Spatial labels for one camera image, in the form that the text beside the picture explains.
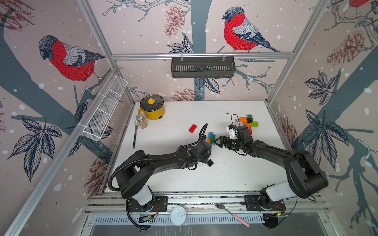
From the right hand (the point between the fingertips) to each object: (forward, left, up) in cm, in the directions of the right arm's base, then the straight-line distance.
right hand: (219, 141), depth 90 cm
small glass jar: (+13, +53, 0) cm, 55 cm away
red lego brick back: (+12, +18, -5) cm, 22 cm away
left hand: (-7, +7, 0) cm, 10 cm away
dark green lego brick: (+23, -24, -3) cm, 34 cm away
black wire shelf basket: (+47, +11, +23) cm, 53 cm away
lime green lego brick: (+17, -27, -4) cm, 32 cm away
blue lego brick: (+9, +6, -5) cm, 12 cm away
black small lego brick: (-13, +6, -5) cm, 15 cm away
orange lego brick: (+20, -18, -2) cm, 27 cm away
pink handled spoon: (-34, +1, -8) cm, 35 cm away
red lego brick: (+12, -23, -6) cm, 27 cm away
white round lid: (-39, +22, -1) cm, 45 cm away
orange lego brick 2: (+2, +7, -3) cm, 8 cm away
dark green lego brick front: (+4, +4, -3) cm, 6 cm away
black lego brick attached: (+19, -23, -2) cm, 30 cm away
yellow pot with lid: (+23, +47, +6) cm, 52 cm away
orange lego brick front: (+16, -22, -5) cm, 28 cm away
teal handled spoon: (+14, +59, -5) cm, 61 cm away
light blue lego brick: (0, +5, -6) cm, 8 cm away
